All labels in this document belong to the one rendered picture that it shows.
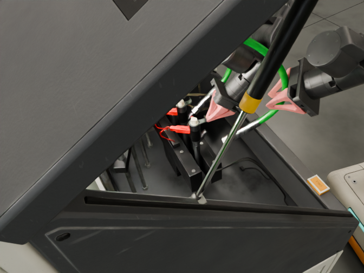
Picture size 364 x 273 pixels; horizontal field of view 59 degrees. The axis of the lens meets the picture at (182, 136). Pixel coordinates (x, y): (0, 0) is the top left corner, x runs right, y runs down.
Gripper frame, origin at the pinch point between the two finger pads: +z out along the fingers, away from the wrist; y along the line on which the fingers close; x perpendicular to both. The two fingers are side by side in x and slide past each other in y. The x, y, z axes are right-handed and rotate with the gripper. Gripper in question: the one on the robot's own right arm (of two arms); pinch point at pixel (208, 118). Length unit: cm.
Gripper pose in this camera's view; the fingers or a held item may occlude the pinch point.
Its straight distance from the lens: 83.0
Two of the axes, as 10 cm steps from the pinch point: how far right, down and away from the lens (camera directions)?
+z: -5.8, 6.2, 5.3
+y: -7.9, -2.8, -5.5
